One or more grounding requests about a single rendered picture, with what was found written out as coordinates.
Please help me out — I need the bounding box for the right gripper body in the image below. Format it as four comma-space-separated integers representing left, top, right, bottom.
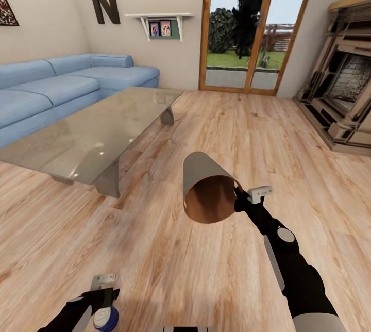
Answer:
234, 196, 267, 222

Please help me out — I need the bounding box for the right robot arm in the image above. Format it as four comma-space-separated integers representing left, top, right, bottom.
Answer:
234, 185, 347, 332

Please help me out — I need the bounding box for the trash can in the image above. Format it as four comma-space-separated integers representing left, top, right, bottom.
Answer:
183, 152, 243, 224

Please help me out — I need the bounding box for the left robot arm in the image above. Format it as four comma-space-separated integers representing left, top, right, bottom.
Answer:
37, 273, 120, 332

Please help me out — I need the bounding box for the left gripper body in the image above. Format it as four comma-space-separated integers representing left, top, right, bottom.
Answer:
81, 287, 113, 314

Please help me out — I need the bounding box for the can of soda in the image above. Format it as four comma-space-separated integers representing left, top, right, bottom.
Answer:
92, 306, 119, 332

